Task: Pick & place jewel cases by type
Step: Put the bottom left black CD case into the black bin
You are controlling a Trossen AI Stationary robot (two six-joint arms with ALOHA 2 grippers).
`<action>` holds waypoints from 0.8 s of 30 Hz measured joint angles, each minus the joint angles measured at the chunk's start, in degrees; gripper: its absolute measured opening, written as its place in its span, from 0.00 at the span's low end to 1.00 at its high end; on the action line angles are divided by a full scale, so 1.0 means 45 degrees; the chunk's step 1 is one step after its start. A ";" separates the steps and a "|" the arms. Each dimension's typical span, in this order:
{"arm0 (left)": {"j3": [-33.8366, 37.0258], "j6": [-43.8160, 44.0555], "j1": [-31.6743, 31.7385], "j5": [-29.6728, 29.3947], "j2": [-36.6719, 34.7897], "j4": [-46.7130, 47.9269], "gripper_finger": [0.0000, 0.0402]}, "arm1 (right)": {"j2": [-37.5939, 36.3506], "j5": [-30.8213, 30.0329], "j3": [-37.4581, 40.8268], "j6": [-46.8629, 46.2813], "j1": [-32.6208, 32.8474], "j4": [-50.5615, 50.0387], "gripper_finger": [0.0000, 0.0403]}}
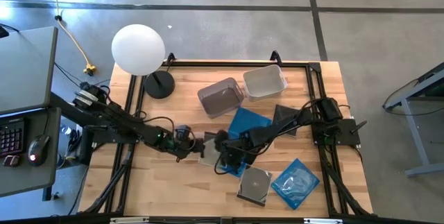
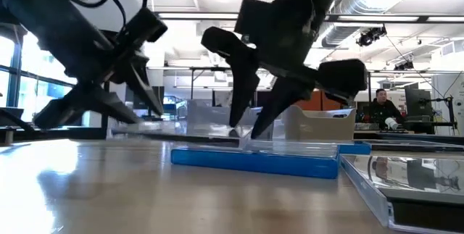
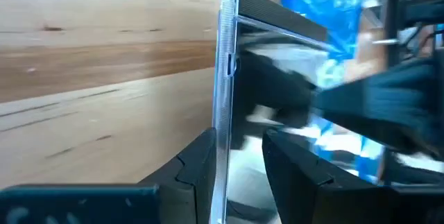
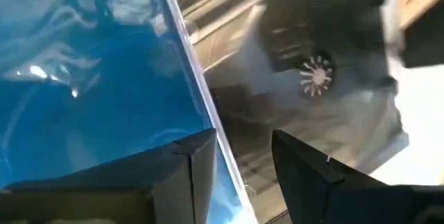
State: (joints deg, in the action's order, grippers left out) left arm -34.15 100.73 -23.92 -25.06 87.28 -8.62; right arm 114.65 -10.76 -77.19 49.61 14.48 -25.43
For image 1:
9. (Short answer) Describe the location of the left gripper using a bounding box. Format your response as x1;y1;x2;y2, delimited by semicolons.
173;132;210;161

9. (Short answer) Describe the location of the black aluminium extrusion frame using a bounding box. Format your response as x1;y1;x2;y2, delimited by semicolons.
81;59;374;218

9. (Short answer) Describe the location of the small dark red device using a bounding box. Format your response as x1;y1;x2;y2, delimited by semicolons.
2;154;21;168

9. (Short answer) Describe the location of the black computer mouse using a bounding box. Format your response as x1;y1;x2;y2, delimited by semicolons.
27;134;51;167

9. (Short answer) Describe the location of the blue plastic-wrapped packet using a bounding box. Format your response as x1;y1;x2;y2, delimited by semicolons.
271;157;321;210

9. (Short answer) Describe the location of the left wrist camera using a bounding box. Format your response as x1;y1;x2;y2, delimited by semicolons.
176;124;191;138

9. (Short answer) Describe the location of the clear jewel case black tray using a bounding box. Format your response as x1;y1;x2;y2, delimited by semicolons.
237;165;273;207

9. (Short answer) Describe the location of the white globe lamp black base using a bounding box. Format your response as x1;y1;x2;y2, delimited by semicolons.
110;24;176;99

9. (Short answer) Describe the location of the black cable under desk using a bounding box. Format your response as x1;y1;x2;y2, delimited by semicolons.
53;61;112;88

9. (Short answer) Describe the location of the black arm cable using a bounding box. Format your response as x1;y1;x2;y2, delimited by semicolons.
214;154;230;176
133;111;176;138

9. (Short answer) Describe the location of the grey metal table frame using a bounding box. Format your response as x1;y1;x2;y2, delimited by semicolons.
383;60;444;178

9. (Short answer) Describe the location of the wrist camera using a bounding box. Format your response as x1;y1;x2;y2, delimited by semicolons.
214;130;229;147
176;124;191;138

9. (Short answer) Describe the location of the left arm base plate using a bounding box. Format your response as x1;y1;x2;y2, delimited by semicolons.
85;123;139;145

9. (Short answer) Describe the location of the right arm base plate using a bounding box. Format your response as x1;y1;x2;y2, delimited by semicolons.
311;118;361;147

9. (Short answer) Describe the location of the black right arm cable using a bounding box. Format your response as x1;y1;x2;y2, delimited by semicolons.
214;154;230;176

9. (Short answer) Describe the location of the black keyboard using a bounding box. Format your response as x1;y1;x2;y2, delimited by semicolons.
0;118;27;157

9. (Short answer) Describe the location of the dark grey desk surface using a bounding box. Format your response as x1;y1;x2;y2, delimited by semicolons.
0;107;62;197

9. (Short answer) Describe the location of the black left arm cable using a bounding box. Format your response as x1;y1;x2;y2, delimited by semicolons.
133;111;176;138

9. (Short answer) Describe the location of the silver metal bracket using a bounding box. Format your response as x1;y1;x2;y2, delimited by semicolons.
110;218;150;224
304;218;343;224

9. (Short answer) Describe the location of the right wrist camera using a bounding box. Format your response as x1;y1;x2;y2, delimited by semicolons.
214;130;229;147

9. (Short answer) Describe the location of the black desk support bracket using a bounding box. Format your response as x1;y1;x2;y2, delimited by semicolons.
50;92;105;166

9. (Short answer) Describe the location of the grey translucent plastic bin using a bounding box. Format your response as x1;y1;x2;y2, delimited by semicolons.
197;77;246;119

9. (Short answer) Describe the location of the white translucent plastic bin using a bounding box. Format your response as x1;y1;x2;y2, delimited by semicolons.
242;64;289;102

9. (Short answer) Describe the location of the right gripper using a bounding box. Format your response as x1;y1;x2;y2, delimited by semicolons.
218;137;256;175

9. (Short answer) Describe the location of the yellow extension cable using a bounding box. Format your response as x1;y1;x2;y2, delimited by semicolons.
43;0;97;76

